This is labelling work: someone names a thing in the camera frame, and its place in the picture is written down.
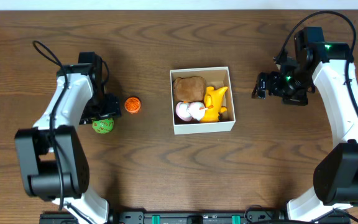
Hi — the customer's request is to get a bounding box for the green numbered dice ball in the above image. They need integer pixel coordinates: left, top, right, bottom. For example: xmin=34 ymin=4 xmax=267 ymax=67
xmin=92 ymin=118 xmax=114 ymax=134

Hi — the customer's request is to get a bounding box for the orange lattice ball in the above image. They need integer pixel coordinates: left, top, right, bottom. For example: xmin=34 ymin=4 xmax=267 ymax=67
xmin=124 ymin=96 xmax=141 ymax=114

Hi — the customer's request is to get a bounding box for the yellow rubber duck toy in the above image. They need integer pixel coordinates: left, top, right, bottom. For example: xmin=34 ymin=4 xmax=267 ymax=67
xmin=200 ymin=86 xmax=228 ymax=123

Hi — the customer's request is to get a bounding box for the pink white snail toy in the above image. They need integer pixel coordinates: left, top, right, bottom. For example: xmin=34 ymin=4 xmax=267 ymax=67
xmin=175 ymin=101 xmax=213 ymax=121

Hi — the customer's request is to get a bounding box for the brown plush toy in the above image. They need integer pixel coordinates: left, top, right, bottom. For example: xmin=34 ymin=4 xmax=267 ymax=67
xmin=173 ymin=76 xmax=206 ymax=102

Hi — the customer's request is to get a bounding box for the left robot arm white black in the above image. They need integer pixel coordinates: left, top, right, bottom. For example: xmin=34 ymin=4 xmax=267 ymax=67
xmin=14 ymin=61 xmax=121 ymax=223

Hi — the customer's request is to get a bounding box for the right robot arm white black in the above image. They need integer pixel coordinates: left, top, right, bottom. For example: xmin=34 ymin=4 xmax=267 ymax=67
xmin=252 ymin=41 xmax=358 ymax=223

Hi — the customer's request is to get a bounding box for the white cardboard box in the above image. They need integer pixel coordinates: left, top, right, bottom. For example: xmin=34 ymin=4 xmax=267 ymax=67
xmin=170 ymin=67 xmax=236 ymax=135

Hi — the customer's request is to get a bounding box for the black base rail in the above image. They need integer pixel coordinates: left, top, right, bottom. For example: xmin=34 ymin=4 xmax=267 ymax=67
xmin=39 ymin=208 xmax=351 ymax=224

